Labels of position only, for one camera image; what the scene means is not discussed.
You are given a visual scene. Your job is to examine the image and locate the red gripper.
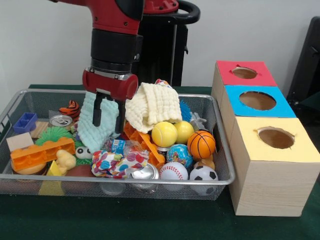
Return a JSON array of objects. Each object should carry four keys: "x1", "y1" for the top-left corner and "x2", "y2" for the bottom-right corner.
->
[{"x1": 82, "y1": 68, "x2": 139, "y2": 135}]

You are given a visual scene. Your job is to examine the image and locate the mint green cloth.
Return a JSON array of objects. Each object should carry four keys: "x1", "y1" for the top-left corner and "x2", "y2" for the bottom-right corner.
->
[{"x1": 77, "y1": 90, "x2": 126, "y2": 154}]

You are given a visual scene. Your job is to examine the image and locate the cream waffle cloth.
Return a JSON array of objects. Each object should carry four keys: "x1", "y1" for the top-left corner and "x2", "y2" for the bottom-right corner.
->
[{"x1": 124, "y1": 82, "x2": 183, "y2": 135}]

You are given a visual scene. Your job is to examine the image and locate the shallow clear mesh bin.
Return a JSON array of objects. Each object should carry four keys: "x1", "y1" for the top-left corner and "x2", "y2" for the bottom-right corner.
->
[{"x1": 0, "y1": 89, "x2": 236, "y2": 202}]

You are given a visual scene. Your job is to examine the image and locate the wooden box with three holes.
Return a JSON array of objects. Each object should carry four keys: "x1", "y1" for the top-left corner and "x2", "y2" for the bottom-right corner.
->
[{"x1": 211, "y1": 60, "x2": 320, "y2": 218}]

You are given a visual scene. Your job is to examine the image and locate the colourful patterned cloth pouch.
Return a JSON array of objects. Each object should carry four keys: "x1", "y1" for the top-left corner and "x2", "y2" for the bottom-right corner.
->
[{"x1": 90, "y1": 148, "x2": 150, "y2": 179}]

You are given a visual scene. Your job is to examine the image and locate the large yellow ball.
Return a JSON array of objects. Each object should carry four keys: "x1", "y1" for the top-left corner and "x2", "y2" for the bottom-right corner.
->
[{"x1": 151, "y1": 121, "x2": 178, "y2": 148}]

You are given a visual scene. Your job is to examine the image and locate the green spiky toy with eyes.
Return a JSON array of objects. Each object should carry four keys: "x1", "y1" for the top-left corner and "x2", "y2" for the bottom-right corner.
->
[{"x1": 35, "y1": 126, "x2": 95, "y2": 167}]

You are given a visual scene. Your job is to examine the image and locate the orange toy brick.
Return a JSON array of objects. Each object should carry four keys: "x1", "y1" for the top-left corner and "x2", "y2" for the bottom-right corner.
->
[{"x1": 10, "y1": 137, "x2": 76, "y2": 173}]

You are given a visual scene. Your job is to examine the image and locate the small yellow ball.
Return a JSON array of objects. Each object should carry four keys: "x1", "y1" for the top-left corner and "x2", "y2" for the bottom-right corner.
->
[{"x1": 173, "y1": 120, "x2": 195, "y2": 145}]

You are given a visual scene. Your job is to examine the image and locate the globe print ball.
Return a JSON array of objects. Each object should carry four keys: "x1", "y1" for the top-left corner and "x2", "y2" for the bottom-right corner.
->
[{"x1": 166, "y1": 144, "x2": 194, "y2": 170}]

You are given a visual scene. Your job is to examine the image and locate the small baseball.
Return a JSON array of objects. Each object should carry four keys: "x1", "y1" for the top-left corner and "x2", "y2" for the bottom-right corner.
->
[{"x1": 159, "y1": 161, "x2": 189, "y2": 193}]

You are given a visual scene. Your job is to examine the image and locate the small orange basketball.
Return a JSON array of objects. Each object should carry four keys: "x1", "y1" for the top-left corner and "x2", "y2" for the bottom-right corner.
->
[{"x1": 187, "y1": 130, "x2": 217, "y2": 160}]

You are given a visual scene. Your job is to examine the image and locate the dark green table cloth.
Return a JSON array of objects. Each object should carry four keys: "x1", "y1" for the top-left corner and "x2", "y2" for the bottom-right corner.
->
[{"x1": 0, "y1": 84, "x2": 320, "y2": 240}]

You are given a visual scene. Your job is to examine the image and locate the small soccer ball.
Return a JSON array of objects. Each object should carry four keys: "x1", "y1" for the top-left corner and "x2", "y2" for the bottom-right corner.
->
[{"x1": 189, "y1": 165, "x2": 219, "y2": 196}]

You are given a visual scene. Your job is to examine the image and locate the black chair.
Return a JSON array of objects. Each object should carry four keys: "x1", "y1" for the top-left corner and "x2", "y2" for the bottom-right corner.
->
[{"x1": 287, "y1": 16, "x2": 320, "y2": 113}]

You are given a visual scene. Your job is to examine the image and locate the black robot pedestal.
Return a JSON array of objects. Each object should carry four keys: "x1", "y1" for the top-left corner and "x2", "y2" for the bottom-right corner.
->
[{"x1": 131, "y1": 0, "x2": 201, "y2": 87}]

